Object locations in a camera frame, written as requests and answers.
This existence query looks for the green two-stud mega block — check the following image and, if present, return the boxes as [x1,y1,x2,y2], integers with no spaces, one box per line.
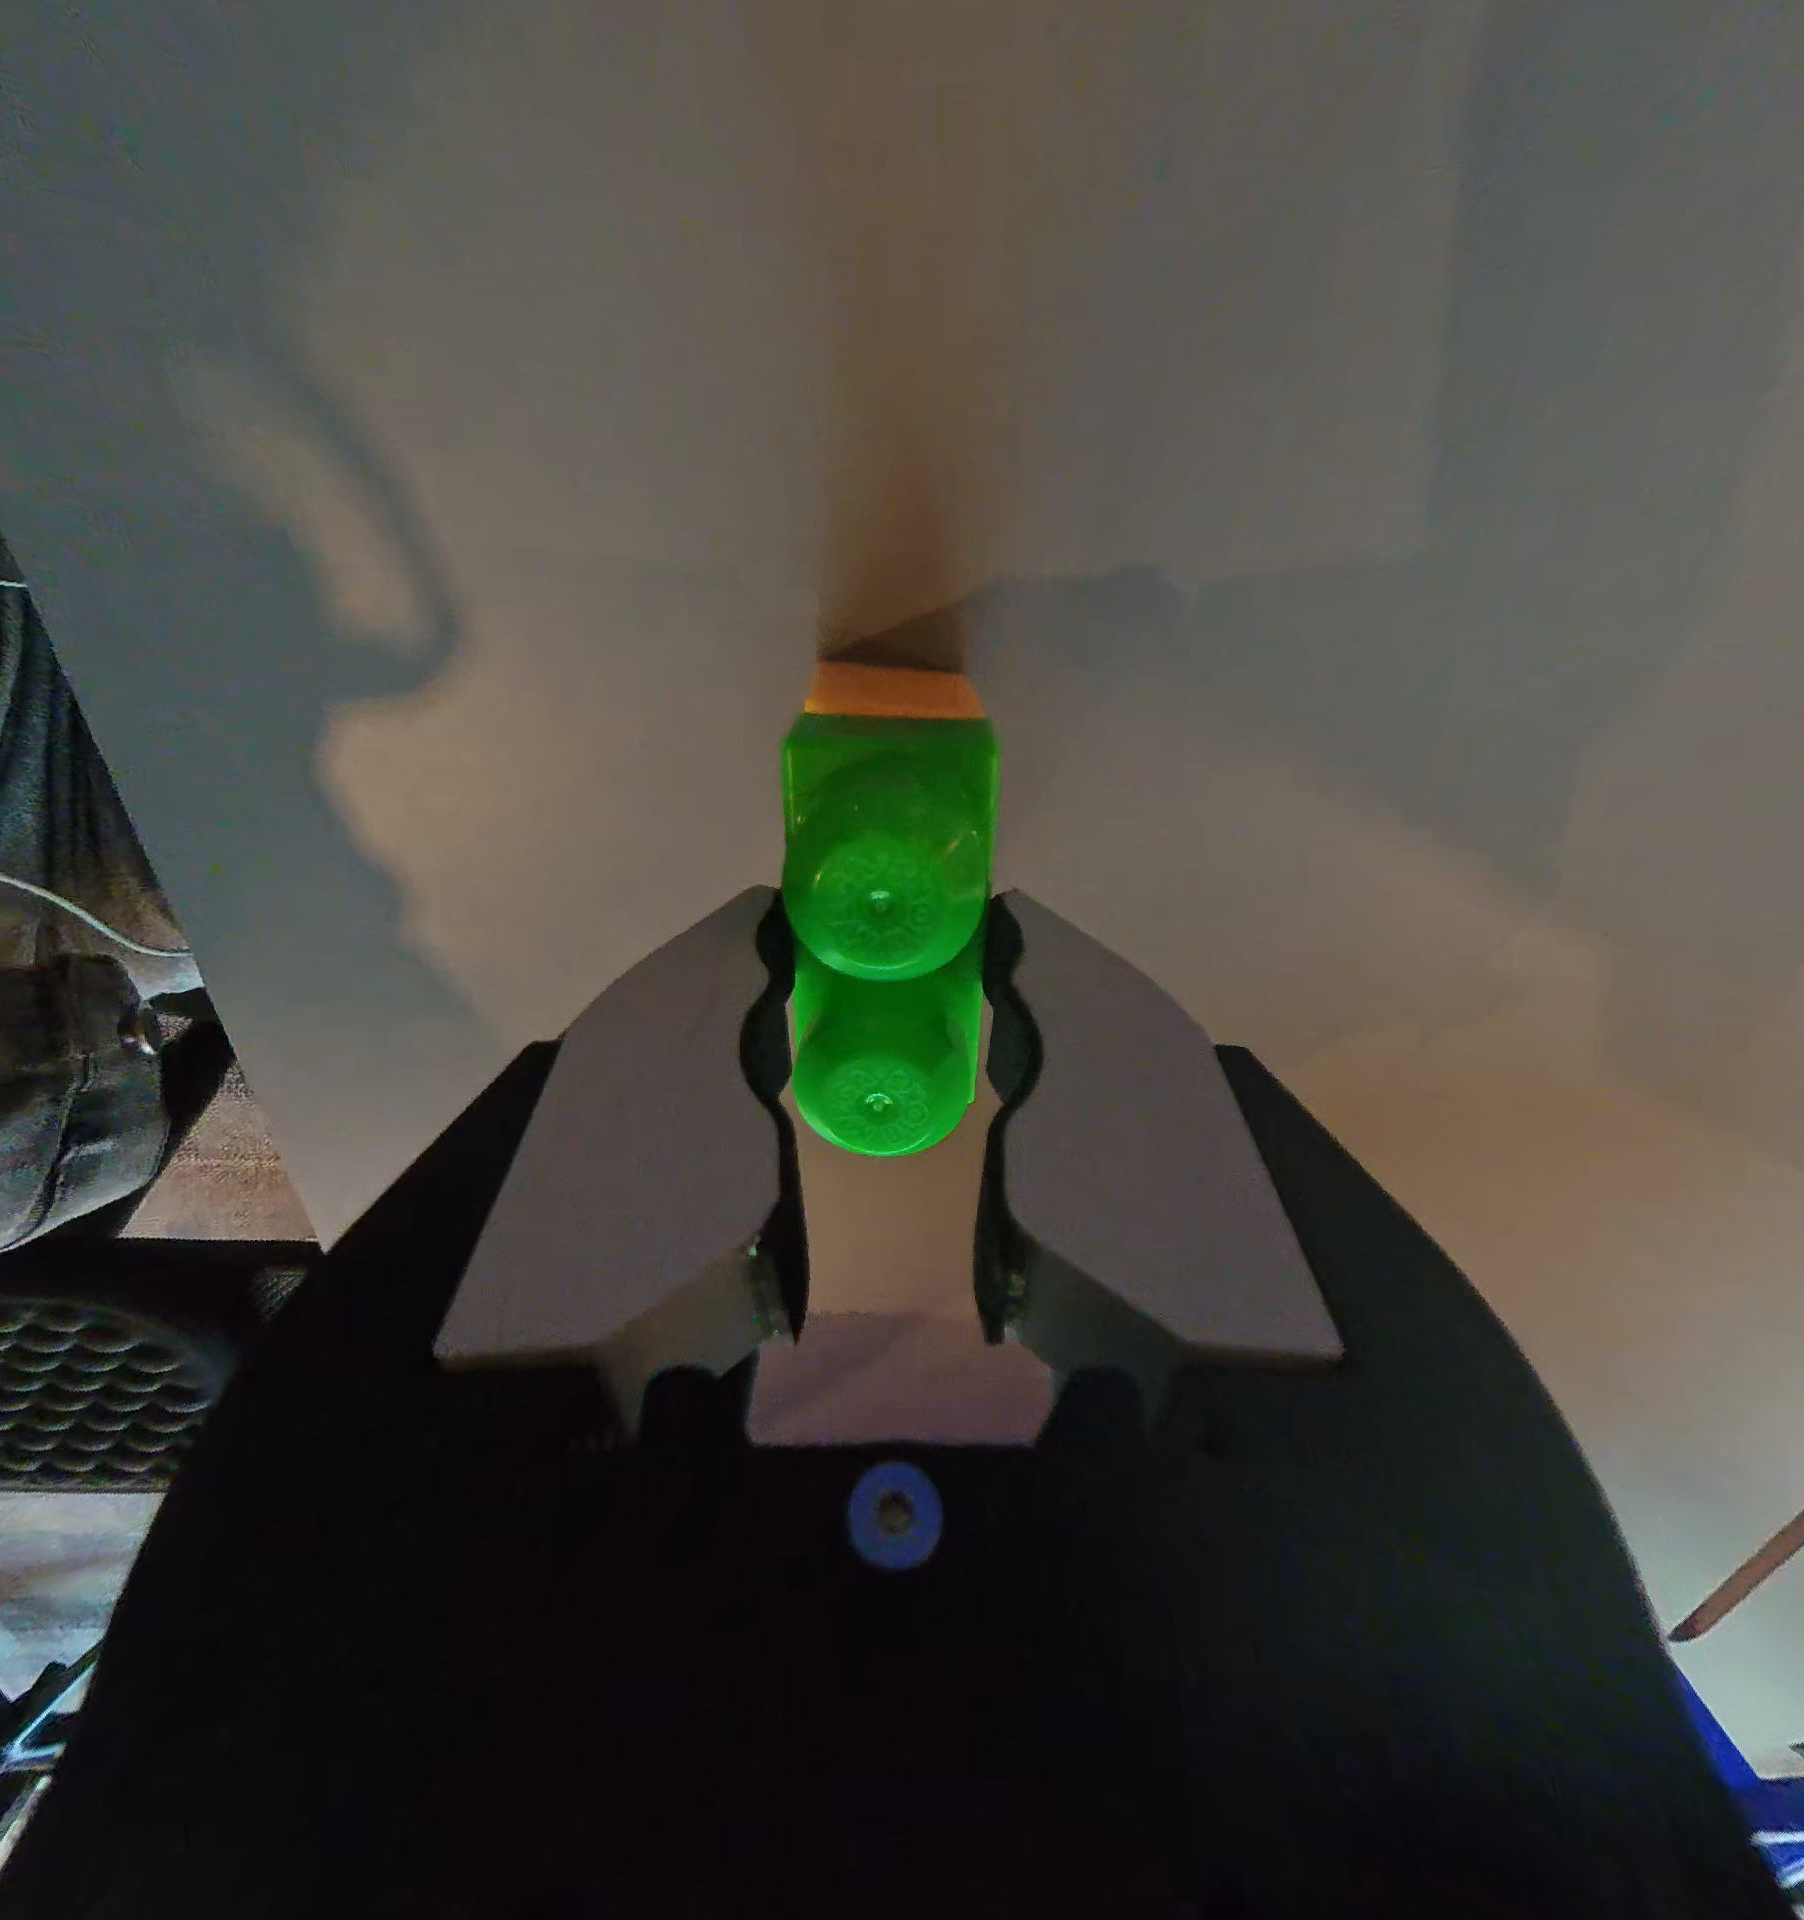
[773,708,1008,1158]

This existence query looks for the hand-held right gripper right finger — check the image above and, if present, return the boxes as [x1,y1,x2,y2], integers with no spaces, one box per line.
[976,886,1346,1418]

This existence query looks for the person's dark trousers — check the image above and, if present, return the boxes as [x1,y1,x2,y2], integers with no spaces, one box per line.
[0,952,236,1278]

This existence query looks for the orange single-stud mega block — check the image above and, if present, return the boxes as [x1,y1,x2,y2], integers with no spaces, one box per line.
[808,657,984,720]

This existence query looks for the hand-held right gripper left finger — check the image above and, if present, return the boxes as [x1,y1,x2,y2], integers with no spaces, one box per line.
[434,885,811,1427]

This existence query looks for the dark blue object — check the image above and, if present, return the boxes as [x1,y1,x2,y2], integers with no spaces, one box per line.
[1673,1664,1804,1920]

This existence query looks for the person's grey sweater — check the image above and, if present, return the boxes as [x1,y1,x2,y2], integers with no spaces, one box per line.
[0,578,192,991]

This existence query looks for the black mesh chair seat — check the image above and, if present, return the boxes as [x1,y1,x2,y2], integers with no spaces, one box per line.
[0,1297,242,1487]

